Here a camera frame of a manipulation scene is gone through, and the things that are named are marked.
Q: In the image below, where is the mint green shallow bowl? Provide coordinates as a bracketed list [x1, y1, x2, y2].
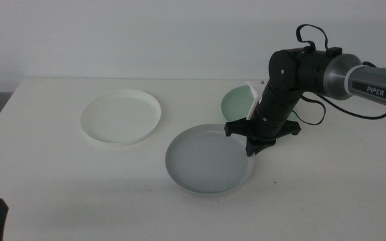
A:
[220, 84, 300, 124]

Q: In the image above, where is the grey shallow bowl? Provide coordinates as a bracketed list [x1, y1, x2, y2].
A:
[165, 123, 256, 196]

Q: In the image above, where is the white shallow bowl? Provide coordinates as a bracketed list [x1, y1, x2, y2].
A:
[80, 88, 163, 147]

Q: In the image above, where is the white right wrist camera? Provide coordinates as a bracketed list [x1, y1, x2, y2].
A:
[245, 81, 263, 121]

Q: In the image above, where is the black cable loop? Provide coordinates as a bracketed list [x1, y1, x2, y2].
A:
[296, 23, 330, 52]

